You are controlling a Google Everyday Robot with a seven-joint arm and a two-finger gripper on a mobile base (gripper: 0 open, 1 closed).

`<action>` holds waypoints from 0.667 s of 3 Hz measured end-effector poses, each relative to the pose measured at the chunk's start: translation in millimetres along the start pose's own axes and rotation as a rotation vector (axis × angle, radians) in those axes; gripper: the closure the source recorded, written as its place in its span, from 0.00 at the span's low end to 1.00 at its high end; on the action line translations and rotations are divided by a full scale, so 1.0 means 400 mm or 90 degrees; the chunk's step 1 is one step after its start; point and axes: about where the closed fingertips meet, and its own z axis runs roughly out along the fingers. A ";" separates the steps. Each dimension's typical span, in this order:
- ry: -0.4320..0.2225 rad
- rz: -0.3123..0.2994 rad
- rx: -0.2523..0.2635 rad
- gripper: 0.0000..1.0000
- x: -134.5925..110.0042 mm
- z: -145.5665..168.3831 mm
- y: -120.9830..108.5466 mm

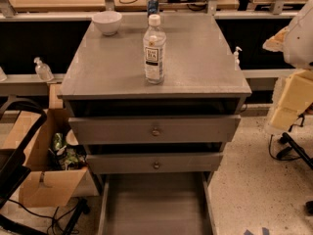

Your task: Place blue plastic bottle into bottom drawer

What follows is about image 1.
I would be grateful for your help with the clear plastic water bottle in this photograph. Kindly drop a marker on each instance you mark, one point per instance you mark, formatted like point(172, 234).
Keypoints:
point(154, 43)

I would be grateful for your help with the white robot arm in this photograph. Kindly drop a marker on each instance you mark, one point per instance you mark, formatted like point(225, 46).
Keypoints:
point(293, 94)

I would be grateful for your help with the grey drawer cabinet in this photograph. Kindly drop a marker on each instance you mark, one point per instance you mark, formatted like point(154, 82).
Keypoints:
point(154, 110)

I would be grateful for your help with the top grey drawer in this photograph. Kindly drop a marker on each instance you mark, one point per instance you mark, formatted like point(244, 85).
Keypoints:
point(144, 130)

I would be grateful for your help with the middle grey drawer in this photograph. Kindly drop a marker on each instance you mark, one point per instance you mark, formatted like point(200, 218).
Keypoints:
point(153, 163)

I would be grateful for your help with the right sanitizer pump bottle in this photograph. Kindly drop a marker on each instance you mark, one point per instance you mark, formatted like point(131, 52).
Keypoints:
point(236, 54)

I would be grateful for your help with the sanitizer pump bottle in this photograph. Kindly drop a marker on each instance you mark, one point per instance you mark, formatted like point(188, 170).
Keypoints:
point(43, 70)
point(236, 54)

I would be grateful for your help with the bottom grey open drawer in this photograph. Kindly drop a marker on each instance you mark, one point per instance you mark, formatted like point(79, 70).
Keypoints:
point(156, 204)

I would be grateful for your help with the left sanitizer pump bottle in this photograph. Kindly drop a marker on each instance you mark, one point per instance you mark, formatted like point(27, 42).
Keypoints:
point(43, 70)

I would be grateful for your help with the white ceramic bowl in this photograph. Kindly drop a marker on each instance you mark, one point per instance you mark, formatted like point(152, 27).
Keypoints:
point(107, 22)

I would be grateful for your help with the blue drink can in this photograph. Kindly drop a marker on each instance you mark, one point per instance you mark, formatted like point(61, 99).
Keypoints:
point(152, 7)

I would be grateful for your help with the cardboard box with trash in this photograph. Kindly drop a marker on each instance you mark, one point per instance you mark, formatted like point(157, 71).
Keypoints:
point(46, 186)

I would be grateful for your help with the black stand leg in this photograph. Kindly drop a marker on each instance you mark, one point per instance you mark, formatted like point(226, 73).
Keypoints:
point(301, 152)

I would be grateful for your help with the black chair frame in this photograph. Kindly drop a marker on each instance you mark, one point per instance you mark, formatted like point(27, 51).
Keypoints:
point(12, 170)

